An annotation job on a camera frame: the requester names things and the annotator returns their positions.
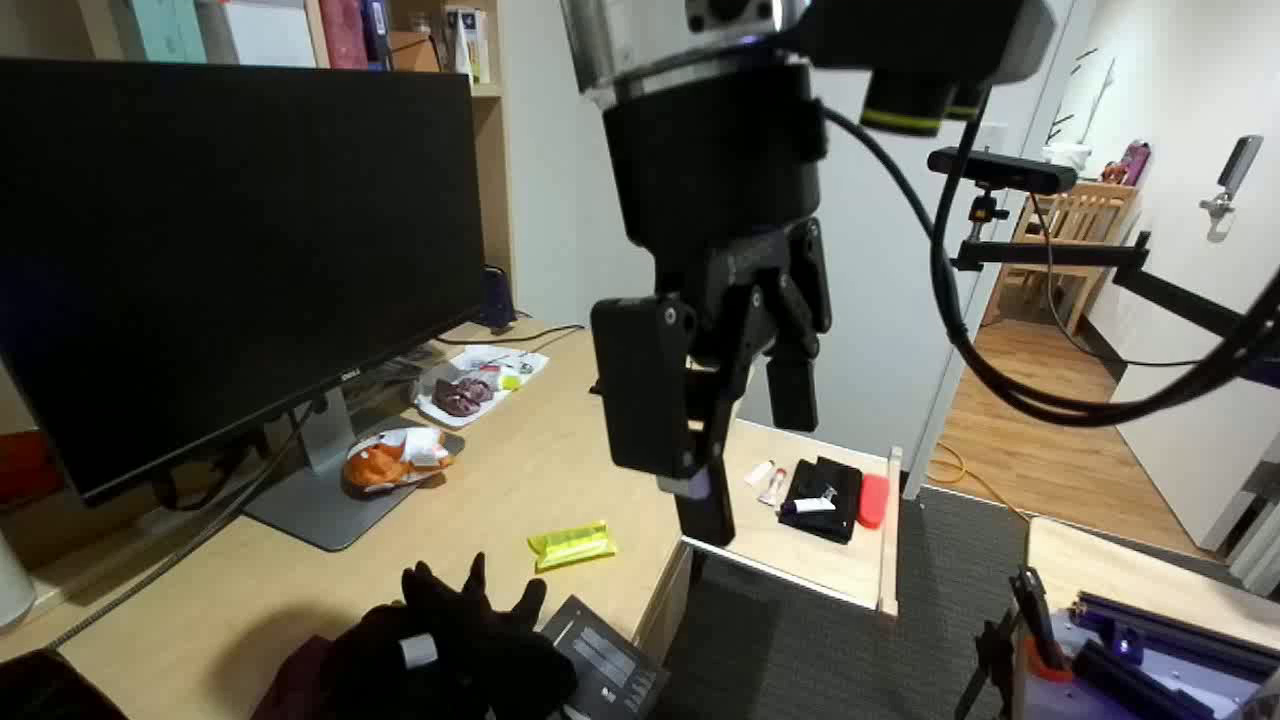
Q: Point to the wooden chair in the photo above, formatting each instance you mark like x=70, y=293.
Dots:
x=1084, y=212

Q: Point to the white box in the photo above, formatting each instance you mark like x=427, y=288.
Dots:
x=265, y=28

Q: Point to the black stereo camera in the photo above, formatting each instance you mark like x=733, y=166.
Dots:
x=1003, y=169

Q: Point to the wooden bookshelf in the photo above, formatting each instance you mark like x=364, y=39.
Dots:
x=490, y=163

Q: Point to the plastic bag with dark food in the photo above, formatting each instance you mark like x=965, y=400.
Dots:
x=462, y=396

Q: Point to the small white tube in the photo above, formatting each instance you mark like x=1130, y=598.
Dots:
x=814, y=505

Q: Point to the orange snack packet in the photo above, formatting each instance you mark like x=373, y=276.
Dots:
x=380, y=468

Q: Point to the black tripod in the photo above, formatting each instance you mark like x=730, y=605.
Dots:
x=995, y=666

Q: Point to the black desk phone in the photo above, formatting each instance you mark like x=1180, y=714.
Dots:
x=607, y=660

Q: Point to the red case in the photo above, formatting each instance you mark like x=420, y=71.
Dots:
x=872, y=500

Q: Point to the teal book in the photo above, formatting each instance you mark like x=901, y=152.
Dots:
x=166, y=25

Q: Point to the pink bottle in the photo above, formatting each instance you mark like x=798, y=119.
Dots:
x=1130, y=163

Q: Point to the small white packet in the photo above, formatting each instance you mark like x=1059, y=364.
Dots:
x=765, y=482

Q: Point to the black computer monitor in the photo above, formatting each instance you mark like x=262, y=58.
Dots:
x=242, y=243

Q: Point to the grey monitor stand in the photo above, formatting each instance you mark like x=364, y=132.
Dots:
x=321, y=505

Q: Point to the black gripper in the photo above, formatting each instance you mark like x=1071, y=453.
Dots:
x=706, y=163

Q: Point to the white carton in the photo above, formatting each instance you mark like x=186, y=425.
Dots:
x=466, y=44

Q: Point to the red box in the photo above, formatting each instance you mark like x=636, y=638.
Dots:
x=26, y=472

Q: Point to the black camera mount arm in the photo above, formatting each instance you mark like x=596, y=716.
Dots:
x=1052, y=252

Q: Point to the dark bottle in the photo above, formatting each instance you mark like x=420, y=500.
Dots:
x=499, y=300

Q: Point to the small light wooden table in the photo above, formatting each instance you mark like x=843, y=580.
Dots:
x=1134, y=563

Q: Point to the white cup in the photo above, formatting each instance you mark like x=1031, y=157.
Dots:
x=9, y=585

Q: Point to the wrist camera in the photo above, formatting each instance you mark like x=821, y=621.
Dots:
x=935, y=41

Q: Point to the black gloves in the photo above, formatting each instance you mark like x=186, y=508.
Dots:
x=466, y=653

